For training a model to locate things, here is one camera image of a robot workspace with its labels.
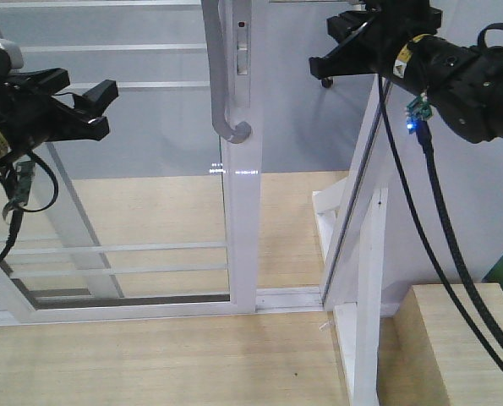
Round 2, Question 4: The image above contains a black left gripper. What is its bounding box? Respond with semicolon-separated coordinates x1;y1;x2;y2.
0;68;118;168

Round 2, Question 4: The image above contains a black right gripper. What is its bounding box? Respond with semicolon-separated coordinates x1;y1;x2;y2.
309;1;441;80

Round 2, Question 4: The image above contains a white sliding glass door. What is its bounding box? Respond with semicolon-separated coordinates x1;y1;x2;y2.
0;1;263;323

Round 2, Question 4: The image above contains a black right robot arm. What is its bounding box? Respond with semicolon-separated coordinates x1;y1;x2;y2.
309;1;503;144

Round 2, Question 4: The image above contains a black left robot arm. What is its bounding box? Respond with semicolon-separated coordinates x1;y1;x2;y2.
0;38;118;170

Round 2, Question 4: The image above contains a white fixed glass door panel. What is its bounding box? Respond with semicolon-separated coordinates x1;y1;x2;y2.
0;12;125;314

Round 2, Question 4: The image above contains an aluminium door floor track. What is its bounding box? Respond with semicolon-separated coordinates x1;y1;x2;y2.
255;286;323;314

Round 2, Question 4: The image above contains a grey office chair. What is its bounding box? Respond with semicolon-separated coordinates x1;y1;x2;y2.
320;77;333;89

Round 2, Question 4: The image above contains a small green circuit board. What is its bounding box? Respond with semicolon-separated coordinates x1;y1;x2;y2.
405;92;433;129

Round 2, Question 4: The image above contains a light wooden floor platform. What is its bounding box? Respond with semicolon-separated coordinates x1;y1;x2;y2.
0;172;422;405

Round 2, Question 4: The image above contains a light wooden box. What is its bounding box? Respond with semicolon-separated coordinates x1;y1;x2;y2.
394;284;503;405

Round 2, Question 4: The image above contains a grey door pull handle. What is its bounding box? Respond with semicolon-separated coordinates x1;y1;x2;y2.
200;0;252;144

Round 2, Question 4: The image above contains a black left cable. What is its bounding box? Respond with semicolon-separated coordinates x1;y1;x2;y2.
0;150;60;281

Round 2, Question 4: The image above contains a black braided right cable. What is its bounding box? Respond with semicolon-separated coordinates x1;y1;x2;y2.
375;23;503;392

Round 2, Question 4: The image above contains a white partition wall panel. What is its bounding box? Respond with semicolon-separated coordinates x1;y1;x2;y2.
375;1;503;304

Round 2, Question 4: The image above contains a white door frame post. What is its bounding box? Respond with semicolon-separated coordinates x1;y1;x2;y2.
320;80;391;311

